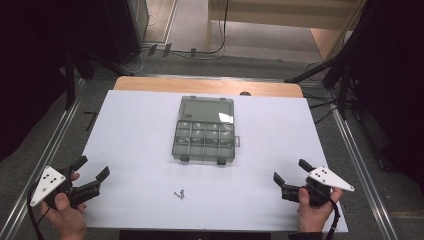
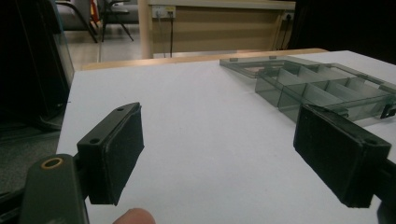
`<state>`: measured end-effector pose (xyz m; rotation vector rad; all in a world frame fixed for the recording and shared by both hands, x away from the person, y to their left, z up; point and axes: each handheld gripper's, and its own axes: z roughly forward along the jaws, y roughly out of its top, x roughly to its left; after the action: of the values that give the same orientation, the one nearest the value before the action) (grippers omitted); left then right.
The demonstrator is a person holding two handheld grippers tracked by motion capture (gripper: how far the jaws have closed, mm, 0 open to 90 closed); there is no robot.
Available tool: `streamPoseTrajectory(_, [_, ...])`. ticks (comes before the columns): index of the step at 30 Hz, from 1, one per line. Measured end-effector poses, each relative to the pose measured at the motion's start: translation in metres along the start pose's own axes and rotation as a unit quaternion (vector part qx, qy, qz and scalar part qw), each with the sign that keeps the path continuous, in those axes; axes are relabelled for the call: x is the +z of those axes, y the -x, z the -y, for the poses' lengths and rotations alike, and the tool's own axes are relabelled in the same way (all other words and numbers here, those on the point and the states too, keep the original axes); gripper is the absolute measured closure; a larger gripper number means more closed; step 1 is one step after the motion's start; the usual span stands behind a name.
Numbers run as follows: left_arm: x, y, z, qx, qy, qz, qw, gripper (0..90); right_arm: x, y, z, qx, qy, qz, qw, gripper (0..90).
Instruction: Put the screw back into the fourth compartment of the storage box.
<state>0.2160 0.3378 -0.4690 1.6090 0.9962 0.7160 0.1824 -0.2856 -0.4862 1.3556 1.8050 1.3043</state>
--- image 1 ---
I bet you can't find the grey clear plastic organizer box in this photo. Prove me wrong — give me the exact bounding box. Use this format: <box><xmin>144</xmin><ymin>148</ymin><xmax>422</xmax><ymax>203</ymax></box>
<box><xmin>171</xmin><ymin>95</ymin><xmax>241</xmax><ymax>167</ymax></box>

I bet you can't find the person's right hand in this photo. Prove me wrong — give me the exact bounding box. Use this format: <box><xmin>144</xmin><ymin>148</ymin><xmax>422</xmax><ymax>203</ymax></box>
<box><xmin>296</xmin><ymin>186</ymin><xmax>344</xmax><ymax>233</ymax></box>

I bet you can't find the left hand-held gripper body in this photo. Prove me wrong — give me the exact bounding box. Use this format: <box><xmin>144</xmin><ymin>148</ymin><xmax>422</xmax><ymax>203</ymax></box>
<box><xmin>29</xmin><ymin>165</ymin><xmax>101</xmax><ymax>210</ymax></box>

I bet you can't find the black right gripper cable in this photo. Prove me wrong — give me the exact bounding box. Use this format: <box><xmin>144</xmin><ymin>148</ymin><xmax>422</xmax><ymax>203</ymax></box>
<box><xmin>325</xmin><ymin>195</ymin><xmax>342</xmax><ymax>240</ymax></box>

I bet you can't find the black hanging cable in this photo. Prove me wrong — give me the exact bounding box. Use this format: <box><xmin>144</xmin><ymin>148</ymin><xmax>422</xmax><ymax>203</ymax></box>
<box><xmin>173</xmin><ymin>0</ymin><xmax>231</xmax><ymax>56</ymax></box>

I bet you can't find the black cabinet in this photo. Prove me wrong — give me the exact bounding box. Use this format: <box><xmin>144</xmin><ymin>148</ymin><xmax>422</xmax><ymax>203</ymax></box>
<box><xmin>101</xmin><ymin>0</ymin><xmax>150</xmax><ymax>65</ymax></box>

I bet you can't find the person's left hand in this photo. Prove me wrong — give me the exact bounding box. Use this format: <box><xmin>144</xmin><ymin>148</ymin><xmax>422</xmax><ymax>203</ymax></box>
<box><xmin>39</xmin><ymin>171</ymin><xmax>88</xmax><ymax>240</ymax></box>

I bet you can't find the black metal stand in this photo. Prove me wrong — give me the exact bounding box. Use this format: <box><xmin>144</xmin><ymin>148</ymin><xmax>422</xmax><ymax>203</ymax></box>
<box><xmin>284</xmin><ymin>49</ymin><xmax>363</xmax><ymax>122</ymax></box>
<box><xmin>63</xmin><ymin>44</ymin><xmax>135</xmax><ymax>112</ymax></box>

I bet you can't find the aluminium floor rail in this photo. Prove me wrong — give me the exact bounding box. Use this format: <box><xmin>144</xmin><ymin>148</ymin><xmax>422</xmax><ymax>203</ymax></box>
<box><xmin>328</xmin><ymin>98</ymin><xmax>400</xmax><ymax>240</ymax></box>
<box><xmin>0</xmin><ymin>77</ymin><xmax>87</xmax><ymax>240</ymax></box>

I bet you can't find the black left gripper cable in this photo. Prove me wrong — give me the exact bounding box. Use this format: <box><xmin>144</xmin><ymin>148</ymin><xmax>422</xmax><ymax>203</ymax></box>
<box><xmin>26</xmin><ymin>182</ymin><xmax>52</xmax><ymax>240</ymax></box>

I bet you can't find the light wooden desk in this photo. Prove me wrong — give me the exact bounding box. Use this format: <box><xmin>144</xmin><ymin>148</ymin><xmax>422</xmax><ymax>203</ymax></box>
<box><xmin>206</xmin><ymin>0</ymin><xmax>368</xmax><ymax>62</ymax></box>

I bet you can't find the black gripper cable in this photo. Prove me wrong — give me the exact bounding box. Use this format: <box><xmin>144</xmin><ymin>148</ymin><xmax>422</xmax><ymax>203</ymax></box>
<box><xmin>325</xmin><ymin>195</ymin><xmax>342</xmax><ymax>240</ymax></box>
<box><xmin>26</xmin><ymin>182</ymin><xmax>52</xmax><ymax>240</ymax></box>

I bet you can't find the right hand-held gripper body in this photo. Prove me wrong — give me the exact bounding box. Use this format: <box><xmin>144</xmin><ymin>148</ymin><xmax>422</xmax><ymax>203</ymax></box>
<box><xmin>281</xmin><ymin>165</ymin><xmax>356</xmax><ymax>208</ymax></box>

